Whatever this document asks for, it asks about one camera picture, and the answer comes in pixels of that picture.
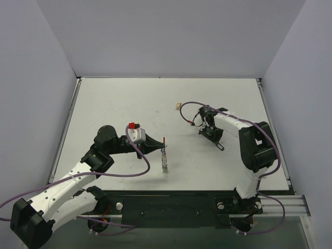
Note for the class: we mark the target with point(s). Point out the key with black tag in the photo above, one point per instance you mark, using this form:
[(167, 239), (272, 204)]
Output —
[(220, 147)]

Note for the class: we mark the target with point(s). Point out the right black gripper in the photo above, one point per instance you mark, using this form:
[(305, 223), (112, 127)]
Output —
[(211, 133)]

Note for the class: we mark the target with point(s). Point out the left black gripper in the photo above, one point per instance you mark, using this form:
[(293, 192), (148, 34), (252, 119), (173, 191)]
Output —
[(142, 147)]

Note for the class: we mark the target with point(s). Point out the aluminium frame rail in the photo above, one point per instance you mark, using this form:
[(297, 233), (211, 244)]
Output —
[(294, 206)]

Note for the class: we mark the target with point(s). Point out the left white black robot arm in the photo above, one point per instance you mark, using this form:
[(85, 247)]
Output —
[(35, 220)]

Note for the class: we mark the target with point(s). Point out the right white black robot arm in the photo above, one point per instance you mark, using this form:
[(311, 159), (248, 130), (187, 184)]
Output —
[(256, 144)]

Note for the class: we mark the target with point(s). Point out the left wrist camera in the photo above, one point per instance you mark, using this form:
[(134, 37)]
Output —
[(136, 133)]

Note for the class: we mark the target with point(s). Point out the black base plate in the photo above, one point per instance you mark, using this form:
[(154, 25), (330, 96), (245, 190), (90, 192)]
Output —
[(177, 209)]

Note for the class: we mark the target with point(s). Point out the red handle spring keyring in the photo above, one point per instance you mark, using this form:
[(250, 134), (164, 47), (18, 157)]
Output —
[(164, 158)]

